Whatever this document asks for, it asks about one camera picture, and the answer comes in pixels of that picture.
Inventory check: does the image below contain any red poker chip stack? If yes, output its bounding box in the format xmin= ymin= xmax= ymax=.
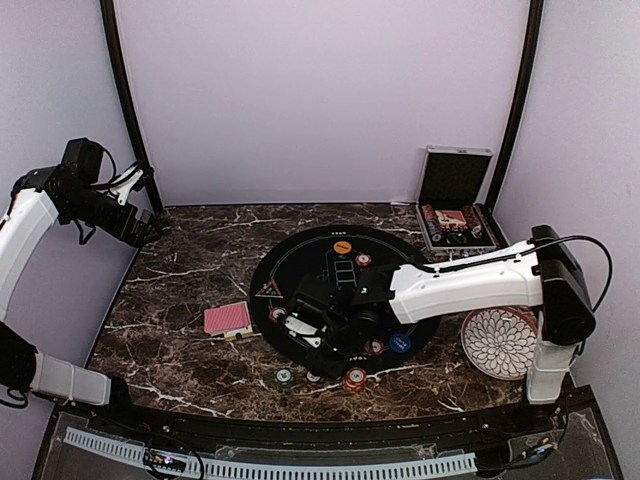
xmin=342 ymin=367 xmax=367 ymax=394

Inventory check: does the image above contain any green poker chip stack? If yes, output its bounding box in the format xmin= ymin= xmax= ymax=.
xmin=273 ymin=368 xmax=294 ymax=390

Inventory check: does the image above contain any round black poker mat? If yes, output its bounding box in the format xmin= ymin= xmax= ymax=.
xmin=249 ymin=225 xmax=441 ymax=379

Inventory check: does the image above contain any floral patterned ceramic plate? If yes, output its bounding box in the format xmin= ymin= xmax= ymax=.
xmin=460 ymin=306 xmax=538 ymax=381

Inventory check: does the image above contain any black frame post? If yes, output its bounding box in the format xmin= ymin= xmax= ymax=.
xmin=485 ymin=0 xmax=544 ymax=211
xmin=99 ymin=0 xmax=164 ymax=214

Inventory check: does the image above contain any red triangular all-in marker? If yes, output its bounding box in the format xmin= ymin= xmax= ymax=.
xmin=255 ymin=279 xmax=283 ymax=299

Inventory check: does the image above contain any yellow blue card box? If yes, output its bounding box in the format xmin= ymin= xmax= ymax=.
xmin=224 ymin=325 xmax=254 ymax=342

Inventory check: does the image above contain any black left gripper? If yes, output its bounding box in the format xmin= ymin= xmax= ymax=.
xmin=63 ymin=185 xmax=162 ymax=248

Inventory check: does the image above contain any black left frame post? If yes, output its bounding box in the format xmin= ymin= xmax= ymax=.
xmin=99 ymin=0 xmax=164 ymax=214

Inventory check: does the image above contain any white slotted cable duct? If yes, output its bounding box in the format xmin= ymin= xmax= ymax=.
xmin=63 ymin=427 xmax=477 ymax=479

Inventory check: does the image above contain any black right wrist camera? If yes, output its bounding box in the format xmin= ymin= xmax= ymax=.
xmin=282 ymin=275 xmax=336 ymax=348

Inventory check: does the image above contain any blue round blind button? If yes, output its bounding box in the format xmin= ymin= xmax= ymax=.
xmin=389 ymin=333 xmax=412 ymax=354

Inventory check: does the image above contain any black poker chip stack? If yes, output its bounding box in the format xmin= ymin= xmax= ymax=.
xmin=306 ymin=371 xmax=322 ymax=383

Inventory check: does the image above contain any orange round blind button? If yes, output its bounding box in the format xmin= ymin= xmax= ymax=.
xmin=333 ymin=241 xmax=352 ymax=255

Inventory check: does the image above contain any red-backed playing card deck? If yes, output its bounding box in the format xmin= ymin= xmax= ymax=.
xmin=204 ymin=301 xmax=250 ymax=335

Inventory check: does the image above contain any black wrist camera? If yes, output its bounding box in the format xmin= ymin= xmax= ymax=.
xmin=282 ymin=275 xmax=336 ymax=348
xmin=61 ymin=138 xmax=104 ymax=185

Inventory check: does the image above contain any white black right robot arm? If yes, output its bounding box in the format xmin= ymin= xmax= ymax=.
xmin=323 ymin=224 xmax=600 ymax=434

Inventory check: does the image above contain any black front rail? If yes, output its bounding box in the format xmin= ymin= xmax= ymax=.
xmin=52 ymin=384 xmax=617 ymax=468

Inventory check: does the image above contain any aluminium poker chip case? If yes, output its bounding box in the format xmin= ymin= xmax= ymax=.
xmin=417 ymin=146 xmax=500 ymax=262

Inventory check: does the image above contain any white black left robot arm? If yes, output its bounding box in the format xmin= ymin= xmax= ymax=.
xmin=1 ymin=164 xmax=160 ymax=436

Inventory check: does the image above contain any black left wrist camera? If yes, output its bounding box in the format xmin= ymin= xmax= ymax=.
xmin=61 ymin=138 xmax=104 ymax=185

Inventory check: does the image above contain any black right frame post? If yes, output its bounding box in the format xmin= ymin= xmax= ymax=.
xmin=485 ymin=0 xmax=544 ymax=211

